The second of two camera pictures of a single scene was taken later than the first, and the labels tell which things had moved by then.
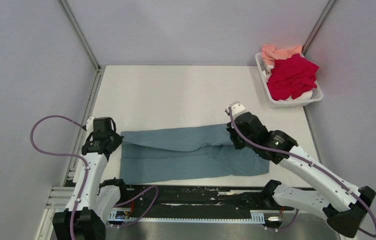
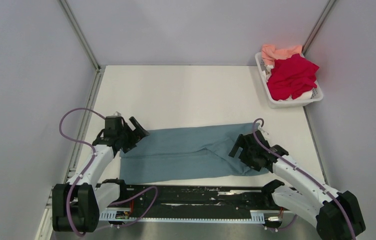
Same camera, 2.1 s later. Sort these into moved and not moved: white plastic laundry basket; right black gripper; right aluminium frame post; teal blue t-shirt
Moved: right black gripper
Not moved: white plastic laundry basket; right aluminium frame post; teal blue t-shirt
